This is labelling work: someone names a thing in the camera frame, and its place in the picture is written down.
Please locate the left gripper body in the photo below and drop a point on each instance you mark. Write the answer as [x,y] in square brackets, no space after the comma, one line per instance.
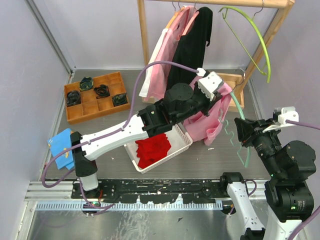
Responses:
[200,101]

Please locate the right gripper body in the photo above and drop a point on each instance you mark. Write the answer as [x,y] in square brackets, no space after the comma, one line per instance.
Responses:
[266,143]

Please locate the black t shirt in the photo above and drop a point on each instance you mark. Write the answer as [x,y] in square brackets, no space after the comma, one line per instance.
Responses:
[191,48]

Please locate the red t shirt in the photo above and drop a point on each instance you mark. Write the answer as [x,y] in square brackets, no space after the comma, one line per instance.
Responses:
[152,150]

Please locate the salmon pink hanger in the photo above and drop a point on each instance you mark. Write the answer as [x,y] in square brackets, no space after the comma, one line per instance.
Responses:
[188,22]

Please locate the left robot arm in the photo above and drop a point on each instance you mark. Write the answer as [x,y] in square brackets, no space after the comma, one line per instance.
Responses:
[179,103]

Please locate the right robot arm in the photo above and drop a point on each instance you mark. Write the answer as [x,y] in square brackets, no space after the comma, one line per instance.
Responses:
[290,202]

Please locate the light pink t shirt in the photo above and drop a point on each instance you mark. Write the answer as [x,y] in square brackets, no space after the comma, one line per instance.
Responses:
[160,72]

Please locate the white t shirt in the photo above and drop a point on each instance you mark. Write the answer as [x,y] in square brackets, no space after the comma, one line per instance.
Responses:
[148,73]

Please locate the orange hanger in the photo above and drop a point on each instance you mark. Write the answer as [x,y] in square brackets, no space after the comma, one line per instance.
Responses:
[176,13]

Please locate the white perforated plastic basket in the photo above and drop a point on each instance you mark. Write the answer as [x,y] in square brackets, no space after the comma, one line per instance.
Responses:
[179,139]

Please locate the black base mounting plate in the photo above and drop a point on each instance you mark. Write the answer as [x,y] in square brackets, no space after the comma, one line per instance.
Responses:
[158,191]

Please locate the rolled dark patterned sock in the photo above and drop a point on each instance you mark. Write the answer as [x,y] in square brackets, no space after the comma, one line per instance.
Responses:
[119,99]

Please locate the wooden compartment tray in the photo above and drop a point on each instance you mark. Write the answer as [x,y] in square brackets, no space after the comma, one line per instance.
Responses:
[91,107]

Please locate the rolled black sock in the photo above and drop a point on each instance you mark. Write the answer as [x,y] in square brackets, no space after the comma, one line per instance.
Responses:
[102,91]

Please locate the rolled green sock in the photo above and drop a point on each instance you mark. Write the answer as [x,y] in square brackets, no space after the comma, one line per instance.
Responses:
[86,84]

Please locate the blue folded cloth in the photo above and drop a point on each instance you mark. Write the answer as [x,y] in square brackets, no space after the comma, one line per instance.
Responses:
[59,143]

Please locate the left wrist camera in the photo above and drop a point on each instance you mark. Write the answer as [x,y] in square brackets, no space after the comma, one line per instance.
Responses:
[209,81]

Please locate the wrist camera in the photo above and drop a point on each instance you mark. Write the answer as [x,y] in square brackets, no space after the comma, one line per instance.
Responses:
[209,81]
[281,116]

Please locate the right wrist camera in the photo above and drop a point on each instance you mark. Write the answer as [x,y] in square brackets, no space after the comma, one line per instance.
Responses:
[281,116]

